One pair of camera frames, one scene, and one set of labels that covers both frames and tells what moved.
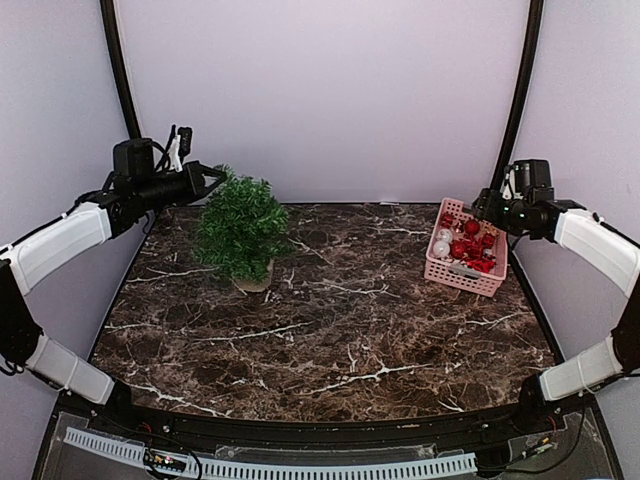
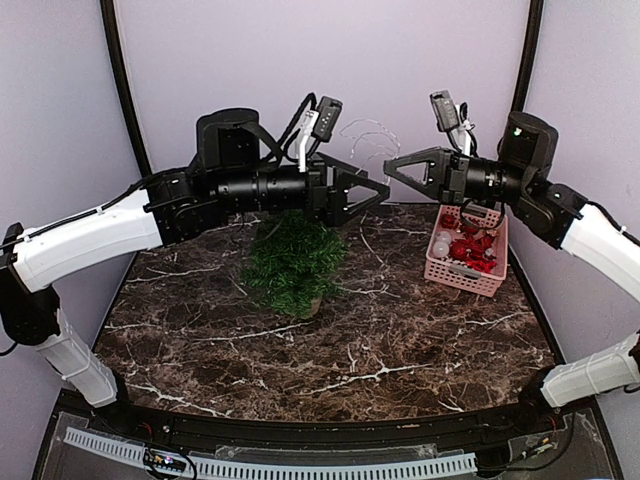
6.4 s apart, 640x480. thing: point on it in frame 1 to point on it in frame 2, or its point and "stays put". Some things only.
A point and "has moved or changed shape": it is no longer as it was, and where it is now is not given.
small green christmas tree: x=244 y=228 has moved or changed shape
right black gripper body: x=512 y=218 to x=513 y=181
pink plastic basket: x=465 y=251 stays put
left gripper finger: x=203 y=192 to x=342 y=218
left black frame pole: x=113 y=47 stays put
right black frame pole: x=523 y=94 stays put
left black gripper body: x=154 y=195 to x=244 y=190
